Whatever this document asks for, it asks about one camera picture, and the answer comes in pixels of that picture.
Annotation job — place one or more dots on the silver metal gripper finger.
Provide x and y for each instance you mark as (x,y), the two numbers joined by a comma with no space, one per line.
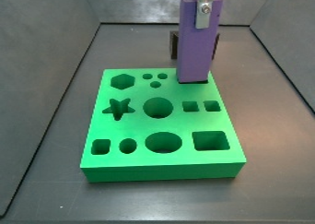
(203,13)

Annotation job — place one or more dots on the purple arch block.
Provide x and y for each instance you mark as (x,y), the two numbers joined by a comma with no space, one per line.
(196,42)

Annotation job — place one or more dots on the green shape sorter block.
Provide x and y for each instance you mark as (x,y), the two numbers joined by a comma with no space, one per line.
(159,130)

